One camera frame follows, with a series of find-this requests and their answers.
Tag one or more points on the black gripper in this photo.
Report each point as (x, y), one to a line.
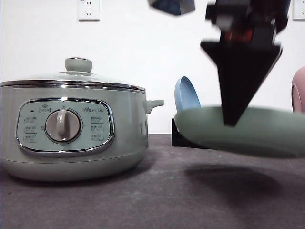
(244, 55)

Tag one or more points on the green plate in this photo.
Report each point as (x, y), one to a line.
(263, 131)

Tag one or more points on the glass steamer lid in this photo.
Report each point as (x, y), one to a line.
(78, 74)

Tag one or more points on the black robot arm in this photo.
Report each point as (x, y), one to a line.
(176, 7)

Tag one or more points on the pink plate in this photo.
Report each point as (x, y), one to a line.
(298, 91)

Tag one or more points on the blue plate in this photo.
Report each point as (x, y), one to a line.
(185, 95)

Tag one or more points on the black plate rack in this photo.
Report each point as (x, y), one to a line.
(179, 140)

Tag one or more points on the green electric steamer pot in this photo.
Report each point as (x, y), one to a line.
(72, 130)

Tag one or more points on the white wall socket right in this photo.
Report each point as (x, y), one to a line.
(298, 9)

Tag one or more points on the white wall socket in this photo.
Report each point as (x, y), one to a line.
(89, 10)
(298, 9)

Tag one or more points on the white wall socket left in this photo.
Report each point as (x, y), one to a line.
(89, 10)

